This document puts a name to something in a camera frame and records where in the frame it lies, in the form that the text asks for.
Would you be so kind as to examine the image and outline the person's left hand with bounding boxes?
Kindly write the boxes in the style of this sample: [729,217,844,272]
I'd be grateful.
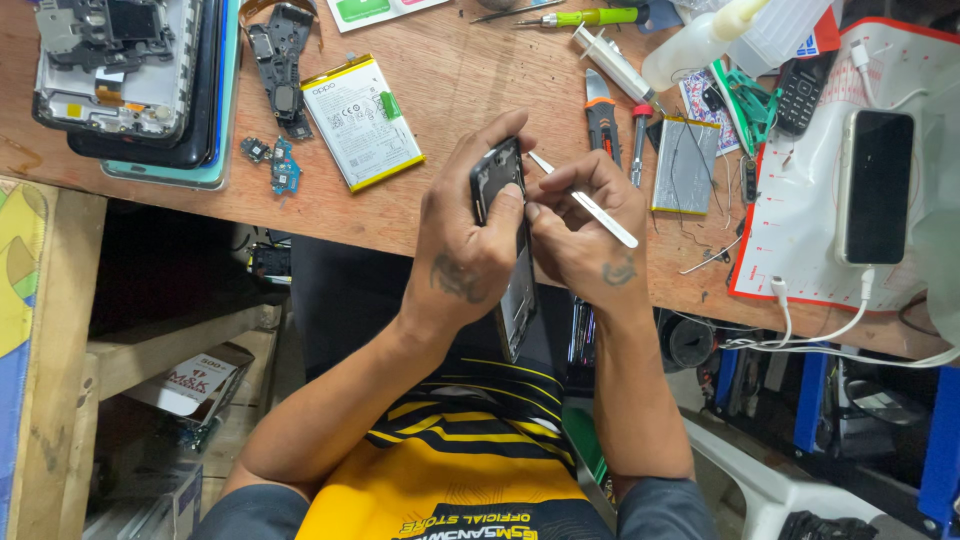
[399,108,538,340]

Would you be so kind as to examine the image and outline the person's right hand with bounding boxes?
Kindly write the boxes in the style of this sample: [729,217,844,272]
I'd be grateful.
[524,149,652,318]

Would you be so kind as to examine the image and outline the black phone frame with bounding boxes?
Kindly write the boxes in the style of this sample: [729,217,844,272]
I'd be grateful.
[469,135,540,366]

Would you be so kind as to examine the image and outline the red capped metal screwdriver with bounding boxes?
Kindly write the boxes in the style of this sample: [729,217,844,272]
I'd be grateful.
[627,102,656,189]

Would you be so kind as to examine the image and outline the silver battery with yellow edge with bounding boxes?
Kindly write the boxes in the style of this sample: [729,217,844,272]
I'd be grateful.
[648,114,723,218]

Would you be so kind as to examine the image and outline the orange and grey utility knife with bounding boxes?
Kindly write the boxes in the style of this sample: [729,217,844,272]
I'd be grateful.
[582,68,624,171]

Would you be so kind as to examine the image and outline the white battery with yellow edge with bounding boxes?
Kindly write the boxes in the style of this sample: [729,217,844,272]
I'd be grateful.
[299,53,428,195]

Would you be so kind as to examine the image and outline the small black oblong part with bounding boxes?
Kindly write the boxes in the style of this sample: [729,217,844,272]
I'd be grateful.
[738,153,759,205]

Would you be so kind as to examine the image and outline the small black device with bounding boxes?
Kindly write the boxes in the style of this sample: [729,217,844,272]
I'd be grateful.
[249,242,293,284]

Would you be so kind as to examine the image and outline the patterned paper card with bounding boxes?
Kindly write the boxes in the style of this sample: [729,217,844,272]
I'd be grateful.
[678,68,744,158]

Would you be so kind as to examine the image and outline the small blue circuit board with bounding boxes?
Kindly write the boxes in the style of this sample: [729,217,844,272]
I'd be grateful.
[269,135,303,197]

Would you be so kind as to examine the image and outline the clear plastic syringe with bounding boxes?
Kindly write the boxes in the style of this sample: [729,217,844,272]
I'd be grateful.
[570,21,666,115]

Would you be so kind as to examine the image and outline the white work mat red border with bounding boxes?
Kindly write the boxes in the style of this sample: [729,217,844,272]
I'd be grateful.
[726,15,960,314]

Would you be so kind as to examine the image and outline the green plastic clamp tool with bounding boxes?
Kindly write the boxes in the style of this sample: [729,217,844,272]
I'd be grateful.
[708,57,783,158]

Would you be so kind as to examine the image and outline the white plastic squeeze bottle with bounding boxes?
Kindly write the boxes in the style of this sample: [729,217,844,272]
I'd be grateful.
[640,0,774,93]

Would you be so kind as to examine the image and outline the yellow and black striped shirt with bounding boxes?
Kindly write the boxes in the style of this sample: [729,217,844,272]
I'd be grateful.
[294,355,618,540]

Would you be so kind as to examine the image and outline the thin metal probe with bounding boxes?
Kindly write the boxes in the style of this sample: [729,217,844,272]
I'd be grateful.
[469,0,566,24]

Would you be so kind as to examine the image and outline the blue plastic pick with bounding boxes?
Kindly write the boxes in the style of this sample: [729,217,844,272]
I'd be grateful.
[643,0,685,36]

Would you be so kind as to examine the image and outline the white card with green label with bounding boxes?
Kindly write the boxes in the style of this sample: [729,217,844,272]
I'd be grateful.
[326,0,452,35]

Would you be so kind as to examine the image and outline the black plastic phone cover piece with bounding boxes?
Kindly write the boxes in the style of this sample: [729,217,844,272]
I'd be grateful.
[237,0,324,142]

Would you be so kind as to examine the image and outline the teal smartphone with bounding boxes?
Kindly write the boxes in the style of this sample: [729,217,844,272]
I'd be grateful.
[100,0,243,192]

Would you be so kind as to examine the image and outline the black keypad phone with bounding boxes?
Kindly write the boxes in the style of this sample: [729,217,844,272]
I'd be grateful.
[774,48,842,138]

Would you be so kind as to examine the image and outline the white plastic chair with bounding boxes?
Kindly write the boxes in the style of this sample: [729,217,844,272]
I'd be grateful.
[681,414,890,540]

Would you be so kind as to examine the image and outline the cardboard box with red print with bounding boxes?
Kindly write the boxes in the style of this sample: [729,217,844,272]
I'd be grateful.
[122,340,257,430]

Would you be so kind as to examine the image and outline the clear plastic container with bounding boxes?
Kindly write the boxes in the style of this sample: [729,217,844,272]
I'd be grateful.
[725,0,839,78]

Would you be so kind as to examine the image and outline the white smartphone with dark screen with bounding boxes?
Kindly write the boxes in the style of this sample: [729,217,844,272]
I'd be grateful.
[834,108,918,269]

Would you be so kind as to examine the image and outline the red and blue packet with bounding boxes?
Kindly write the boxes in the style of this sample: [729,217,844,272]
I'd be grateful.
[793,6,843,60]

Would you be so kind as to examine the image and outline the blue metal rack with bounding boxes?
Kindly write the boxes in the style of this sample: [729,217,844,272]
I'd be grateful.
[711,343,960,530]

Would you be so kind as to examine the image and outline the wooden shelf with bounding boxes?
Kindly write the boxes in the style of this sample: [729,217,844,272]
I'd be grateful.
[6,176,283,540]

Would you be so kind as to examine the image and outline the colourful patterned cloth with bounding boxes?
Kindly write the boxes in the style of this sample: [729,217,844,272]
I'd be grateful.
[0,178,49,530]

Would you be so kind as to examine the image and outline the loose thin wires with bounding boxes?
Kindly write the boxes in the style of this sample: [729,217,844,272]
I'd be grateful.
[678,217,745,276]

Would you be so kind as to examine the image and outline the green handled screwdriver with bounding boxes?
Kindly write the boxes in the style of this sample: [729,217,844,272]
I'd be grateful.
[513,5,652,30]

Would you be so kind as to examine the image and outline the white charging cable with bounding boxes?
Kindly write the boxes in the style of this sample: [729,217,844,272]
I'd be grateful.
[718,266,960,370]

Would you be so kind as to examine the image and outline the short white cable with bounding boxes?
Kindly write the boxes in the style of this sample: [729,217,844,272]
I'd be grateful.
[849,38,932,111]

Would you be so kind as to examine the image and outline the disassembled phone with white frame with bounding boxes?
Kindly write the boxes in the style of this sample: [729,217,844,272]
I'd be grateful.
[31,0,204,148]

